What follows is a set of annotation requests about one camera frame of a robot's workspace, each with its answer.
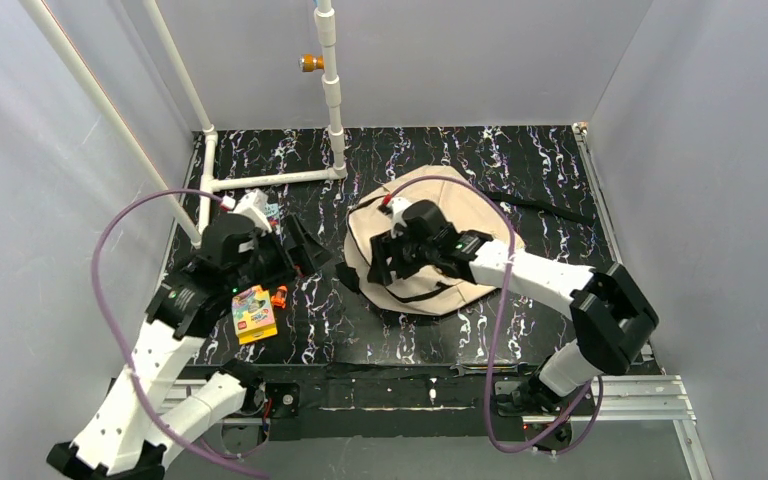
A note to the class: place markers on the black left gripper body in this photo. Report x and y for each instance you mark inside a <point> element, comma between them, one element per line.
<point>285,249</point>

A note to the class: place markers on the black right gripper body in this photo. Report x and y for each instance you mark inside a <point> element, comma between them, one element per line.
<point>382,255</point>

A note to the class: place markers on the beige student backpack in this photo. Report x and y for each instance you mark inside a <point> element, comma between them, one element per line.
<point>429,292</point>

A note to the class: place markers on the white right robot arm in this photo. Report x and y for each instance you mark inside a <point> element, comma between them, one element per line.
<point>611,316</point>

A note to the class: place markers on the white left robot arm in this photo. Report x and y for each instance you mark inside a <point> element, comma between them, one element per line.
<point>127,438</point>

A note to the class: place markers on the small orange toy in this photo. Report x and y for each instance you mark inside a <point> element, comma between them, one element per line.
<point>278,298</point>

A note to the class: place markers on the light blue picture book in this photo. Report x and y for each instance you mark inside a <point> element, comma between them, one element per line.
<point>273,212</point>

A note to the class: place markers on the yellow crayon box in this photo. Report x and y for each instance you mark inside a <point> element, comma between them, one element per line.
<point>253,316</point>

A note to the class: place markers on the steel wrench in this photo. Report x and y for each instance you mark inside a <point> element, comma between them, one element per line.
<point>462,370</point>

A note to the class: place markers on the orange knob on pipe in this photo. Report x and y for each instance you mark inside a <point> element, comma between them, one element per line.
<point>309,63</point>

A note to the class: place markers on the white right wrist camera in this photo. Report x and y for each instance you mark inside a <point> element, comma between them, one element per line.
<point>394,208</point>

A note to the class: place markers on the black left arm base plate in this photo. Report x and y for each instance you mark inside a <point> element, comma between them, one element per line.
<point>277,400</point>

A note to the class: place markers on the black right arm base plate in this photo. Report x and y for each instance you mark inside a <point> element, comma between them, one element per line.
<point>515,398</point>

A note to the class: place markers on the aluminium rail frame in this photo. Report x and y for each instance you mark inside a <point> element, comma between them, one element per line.
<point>417,403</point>

